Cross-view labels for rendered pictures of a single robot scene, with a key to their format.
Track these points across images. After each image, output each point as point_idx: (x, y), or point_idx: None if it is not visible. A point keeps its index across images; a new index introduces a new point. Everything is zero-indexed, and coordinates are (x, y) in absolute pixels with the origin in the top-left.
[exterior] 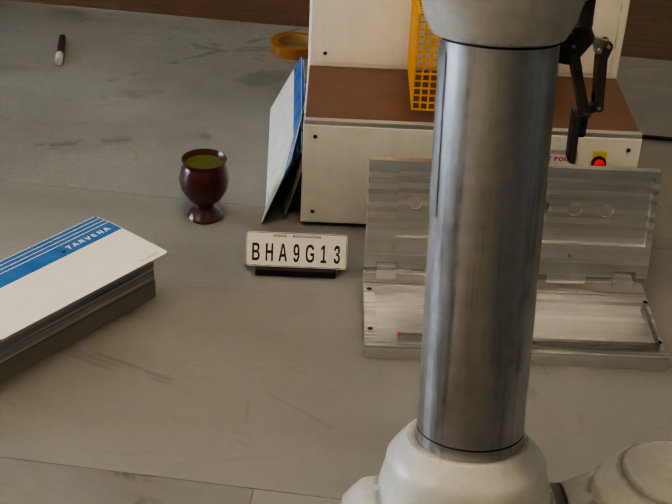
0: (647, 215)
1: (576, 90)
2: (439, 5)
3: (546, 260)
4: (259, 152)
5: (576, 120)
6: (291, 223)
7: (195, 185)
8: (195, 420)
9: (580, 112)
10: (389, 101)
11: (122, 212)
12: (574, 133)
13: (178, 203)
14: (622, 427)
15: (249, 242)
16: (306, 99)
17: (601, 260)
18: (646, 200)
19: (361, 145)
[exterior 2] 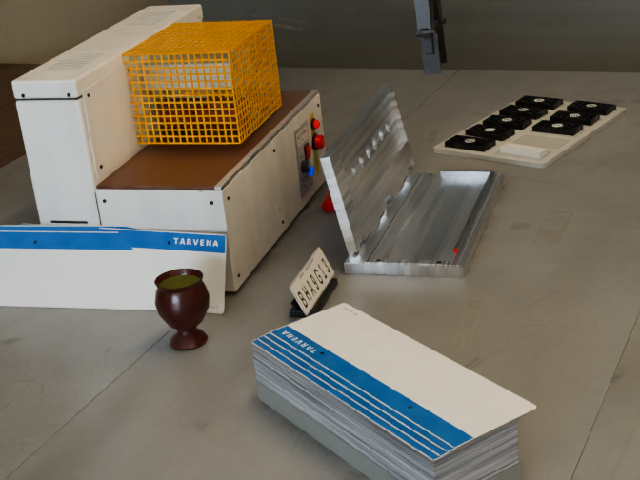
0: (395, 119)
1: (436, 5)
2: None
3: (392, 180)
4: (72, 312)
5: (442, 27)
6: (229, 300)
7: (202, 299)
8: (541, 347)
9: (438, 21)
10: (202, 158)
11: (151, 387)
12: (443, 37)
13: (152, 355)
14: (568, 201)
15: (296, 294)
16: (168, 190)
17: (402, 163)
18: (391, 109)
19: (244, 189)
